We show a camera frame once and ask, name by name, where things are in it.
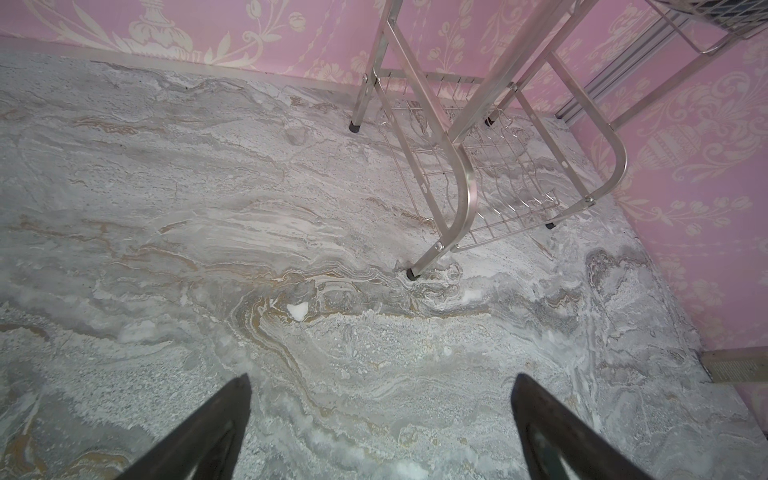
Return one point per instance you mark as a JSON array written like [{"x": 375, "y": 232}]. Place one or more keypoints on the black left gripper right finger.
[{"x": 556, "y": 444}]

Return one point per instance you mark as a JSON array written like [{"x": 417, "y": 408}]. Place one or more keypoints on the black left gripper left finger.
[{"x": 204, "y": 446}]

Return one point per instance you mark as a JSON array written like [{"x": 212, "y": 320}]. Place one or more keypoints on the stainless steel dish rack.
[{"x": 484, "y": 160}]

